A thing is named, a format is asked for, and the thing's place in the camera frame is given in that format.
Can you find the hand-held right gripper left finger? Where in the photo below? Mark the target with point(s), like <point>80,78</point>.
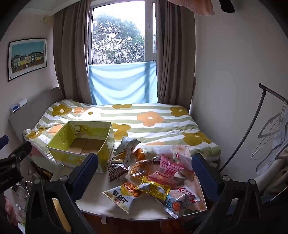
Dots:
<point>89,167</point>

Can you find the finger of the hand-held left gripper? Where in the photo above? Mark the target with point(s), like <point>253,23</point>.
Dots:
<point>3,141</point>
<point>19,151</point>

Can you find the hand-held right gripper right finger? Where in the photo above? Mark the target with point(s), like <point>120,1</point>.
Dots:
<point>203,174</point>

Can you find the green cardboard box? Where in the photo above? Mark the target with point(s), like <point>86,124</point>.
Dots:
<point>100,137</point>

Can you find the red white snack packet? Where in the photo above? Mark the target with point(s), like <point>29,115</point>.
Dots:
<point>180,198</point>

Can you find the pile of snack packets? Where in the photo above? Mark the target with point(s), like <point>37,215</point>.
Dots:
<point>166,173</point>

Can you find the white table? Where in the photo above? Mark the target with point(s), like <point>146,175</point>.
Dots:
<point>94,202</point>

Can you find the white lint roller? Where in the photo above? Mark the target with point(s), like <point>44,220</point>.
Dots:
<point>20,104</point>

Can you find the grey headboard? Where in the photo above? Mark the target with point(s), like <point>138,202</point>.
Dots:
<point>33,112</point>

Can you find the floral striped blanket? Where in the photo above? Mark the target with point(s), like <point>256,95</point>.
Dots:
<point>157,128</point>

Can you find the black clothes rack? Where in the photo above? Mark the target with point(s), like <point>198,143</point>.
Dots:
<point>252,126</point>

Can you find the hanging pale clothes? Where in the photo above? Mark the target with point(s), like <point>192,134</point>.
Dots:
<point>276,166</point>

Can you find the framed house picture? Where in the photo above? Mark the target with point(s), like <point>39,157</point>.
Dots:
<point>27,57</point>

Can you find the light blue cloth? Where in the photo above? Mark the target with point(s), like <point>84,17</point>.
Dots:
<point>121,83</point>

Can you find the brown curtain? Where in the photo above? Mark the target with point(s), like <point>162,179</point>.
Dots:
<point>175,56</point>
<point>69,51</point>

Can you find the window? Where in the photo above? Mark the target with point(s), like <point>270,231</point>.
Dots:
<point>119,33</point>

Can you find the pink garment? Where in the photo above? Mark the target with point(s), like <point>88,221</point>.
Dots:
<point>191,5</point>

